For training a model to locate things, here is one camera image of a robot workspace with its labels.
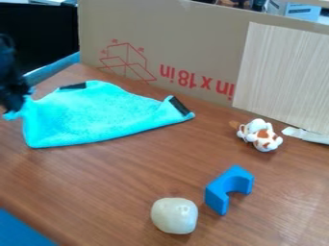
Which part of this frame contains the light wood grain board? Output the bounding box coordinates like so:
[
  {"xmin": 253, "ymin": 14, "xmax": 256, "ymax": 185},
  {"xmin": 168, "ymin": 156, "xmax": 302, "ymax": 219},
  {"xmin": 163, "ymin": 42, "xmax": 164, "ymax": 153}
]
[{"xmin": 231, "ymin": 21, "xmax": 329, "ymax": 135}]

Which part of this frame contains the turquoise cloth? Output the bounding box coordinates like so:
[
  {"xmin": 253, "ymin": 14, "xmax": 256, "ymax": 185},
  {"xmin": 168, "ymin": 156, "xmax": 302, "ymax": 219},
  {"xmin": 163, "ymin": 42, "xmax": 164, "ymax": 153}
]
[{"xmin": 1, "ymin": 79, "xmax": 197, "ymax": 150}]

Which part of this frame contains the cardboard box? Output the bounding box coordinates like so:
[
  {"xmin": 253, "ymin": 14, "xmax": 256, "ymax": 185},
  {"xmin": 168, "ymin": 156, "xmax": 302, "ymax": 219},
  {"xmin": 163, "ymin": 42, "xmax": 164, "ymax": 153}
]
[{"xmin": 77, "ymin": 0, "xmax": 329, "ymax": 109}]

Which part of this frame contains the white and orange plush dog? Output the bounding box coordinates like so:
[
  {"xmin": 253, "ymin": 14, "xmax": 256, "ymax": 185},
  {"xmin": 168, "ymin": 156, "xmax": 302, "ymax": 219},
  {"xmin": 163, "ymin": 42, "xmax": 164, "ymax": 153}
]
[{"xmin": 235, "ymin": 117, "xmax": 285, "ymax": 153}]

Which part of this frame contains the blue arch block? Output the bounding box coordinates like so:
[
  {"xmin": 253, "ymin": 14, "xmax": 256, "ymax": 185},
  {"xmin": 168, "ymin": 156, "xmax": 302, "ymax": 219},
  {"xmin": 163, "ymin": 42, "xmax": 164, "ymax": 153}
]
[{"xmin": 203, "ymin": 164, "xmax": 256, "ymax": 216}]

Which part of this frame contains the white box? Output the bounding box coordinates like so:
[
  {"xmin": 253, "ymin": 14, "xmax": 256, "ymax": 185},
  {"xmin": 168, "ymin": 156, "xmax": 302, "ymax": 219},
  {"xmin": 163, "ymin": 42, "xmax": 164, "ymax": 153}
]
[{"xmin": 263, "ymin": 0, "xmax": 323, "ymax": 23}]

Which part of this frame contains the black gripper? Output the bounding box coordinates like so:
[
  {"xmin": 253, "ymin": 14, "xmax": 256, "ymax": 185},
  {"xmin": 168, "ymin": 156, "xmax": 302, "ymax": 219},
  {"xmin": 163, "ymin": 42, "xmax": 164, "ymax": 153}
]
[{"xmin": 0, "ymin": 33, "xmax": 33, "ymax": 113}]

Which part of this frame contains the cream toy potato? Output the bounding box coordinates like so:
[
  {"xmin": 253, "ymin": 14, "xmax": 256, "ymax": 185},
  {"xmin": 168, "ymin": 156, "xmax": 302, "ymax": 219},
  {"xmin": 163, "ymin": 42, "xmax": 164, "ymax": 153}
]
[{"xmin": 148, "ymin": 197, "xmax": 201, "ymax": 235}]

